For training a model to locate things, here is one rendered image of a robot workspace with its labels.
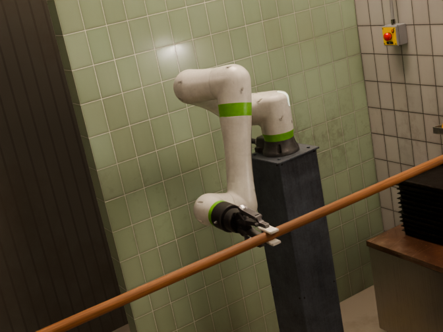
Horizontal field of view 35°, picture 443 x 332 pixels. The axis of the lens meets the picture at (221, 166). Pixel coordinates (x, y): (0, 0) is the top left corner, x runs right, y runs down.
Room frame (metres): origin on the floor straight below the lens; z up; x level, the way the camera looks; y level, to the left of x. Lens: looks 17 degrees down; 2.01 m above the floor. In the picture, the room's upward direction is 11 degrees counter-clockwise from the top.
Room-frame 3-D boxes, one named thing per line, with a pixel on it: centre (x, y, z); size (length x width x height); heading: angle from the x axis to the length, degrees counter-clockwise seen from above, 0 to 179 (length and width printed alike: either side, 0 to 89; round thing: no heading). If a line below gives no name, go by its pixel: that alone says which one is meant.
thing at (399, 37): (3.48, -0.97, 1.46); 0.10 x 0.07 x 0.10; 29
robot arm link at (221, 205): (2.13, 0.01, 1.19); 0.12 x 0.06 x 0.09; 119
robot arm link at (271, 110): (2.73, -0.24, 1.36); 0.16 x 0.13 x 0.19; 65
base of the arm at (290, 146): (2.78, -0.22, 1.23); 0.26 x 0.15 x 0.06; 33
